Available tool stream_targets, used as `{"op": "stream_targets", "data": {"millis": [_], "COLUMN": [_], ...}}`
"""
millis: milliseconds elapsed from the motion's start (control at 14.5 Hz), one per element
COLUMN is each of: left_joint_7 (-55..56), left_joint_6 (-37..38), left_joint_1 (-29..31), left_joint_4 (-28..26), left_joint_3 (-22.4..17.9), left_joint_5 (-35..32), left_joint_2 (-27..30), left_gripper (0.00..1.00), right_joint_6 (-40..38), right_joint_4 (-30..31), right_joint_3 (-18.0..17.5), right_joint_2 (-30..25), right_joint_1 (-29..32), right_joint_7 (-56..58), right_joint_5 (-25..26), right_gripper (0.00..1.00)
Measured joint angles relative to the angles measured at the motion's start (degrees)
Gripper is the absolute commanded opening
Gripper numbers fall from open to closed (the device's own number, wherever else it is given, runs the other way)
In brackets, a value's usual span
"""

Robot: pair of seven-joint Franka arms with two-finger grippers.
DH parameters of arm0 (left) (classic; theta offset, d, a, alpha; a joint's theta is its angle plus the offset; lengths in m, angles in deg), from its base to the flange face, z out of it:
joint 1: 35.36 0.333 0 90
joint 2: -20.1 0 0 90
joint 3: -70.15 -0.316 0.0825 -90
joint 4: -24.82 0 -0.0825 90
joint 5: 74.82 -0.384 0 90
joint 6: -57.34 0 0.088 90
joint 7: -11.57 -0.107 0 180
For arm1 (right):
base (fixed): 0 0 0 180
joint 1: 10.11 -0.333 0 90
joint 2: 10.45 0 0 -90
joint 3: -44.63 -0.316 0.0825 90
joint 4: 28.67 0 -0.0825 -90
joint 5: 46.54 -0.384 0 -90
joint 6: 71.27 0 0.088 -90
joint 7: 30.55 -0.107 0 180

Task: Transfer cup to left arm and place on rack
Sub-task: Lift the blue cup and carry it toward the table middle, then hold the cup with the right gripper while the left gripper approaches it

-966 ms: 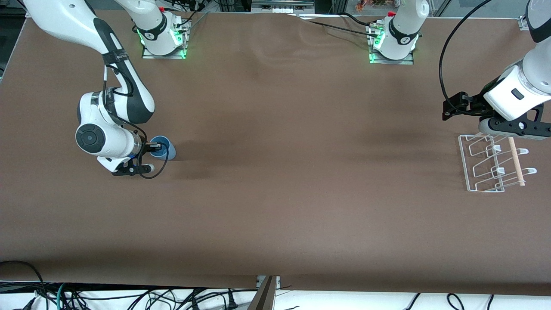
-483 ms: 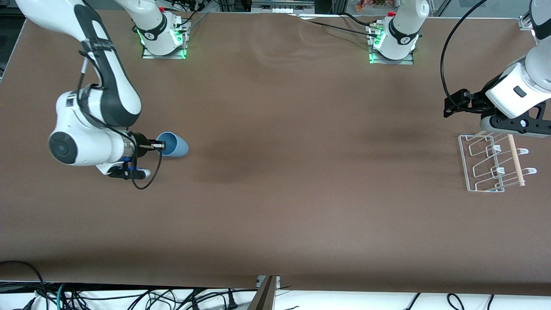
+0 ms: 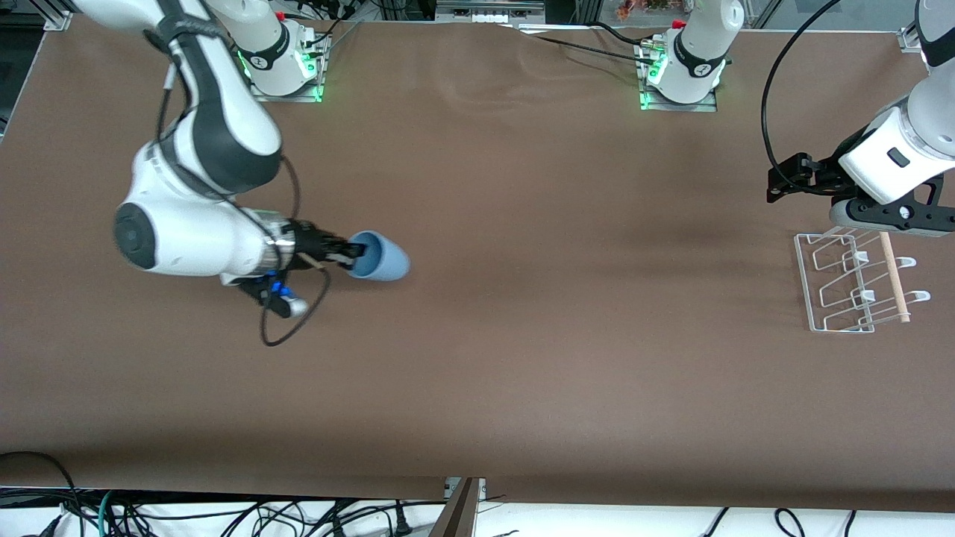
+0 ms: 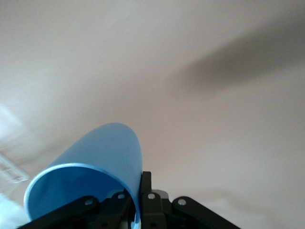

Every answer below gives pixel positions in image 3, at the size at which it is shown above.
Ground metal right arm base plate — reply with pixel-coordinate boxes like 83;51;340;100
250;34;330;104

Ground white wire cup rack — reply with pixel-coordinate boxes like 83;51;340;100
795;230;932;334

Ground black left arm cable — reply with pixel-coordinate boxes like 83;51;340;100
760;0;844;191

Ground thick black floor cable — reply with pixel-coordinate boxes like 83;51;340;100
0;450;83;537

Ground brown table cover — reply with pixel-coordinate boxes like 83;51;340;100
0;16;955;514

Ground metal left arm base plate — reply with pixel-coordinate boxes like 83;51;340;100
638;41;718;113

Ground wooden rack rod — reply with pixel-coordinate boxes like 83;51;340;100
879;231;912;324

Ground blue plastic cup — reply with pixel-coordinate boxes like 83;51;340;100
346;230;412;283

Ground teal floor cable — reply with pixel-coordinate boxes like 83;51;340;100
98;490;120;537

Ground black base power cable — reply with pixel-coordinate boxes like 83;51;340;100
515;21;657;64

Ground metal table support beam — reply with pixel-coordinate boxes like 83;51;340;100
429;477;487;537

